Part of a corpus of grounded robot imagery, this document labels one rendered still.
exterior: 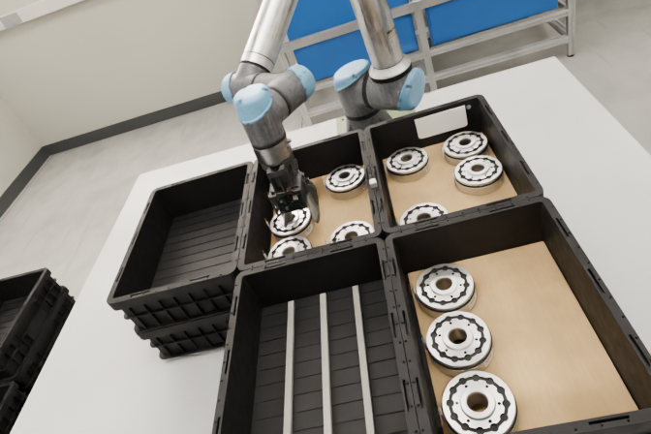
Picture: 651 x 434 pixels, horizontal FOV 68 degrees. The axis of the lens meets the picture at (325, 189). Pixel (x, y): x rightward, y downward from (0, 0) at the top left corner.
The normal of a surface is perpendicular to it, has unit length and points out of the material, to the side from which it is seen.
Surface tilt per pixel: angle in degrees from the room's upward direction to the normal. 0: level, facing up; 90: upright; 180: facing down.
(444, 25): 90
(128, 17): 90
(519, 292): 0
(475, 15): 90
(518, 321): 0
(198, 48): 90
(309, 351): 0
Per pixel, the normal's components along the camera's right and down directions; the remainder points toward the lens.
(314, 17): 0.01, 0.62
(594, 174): -0.31, -0.75
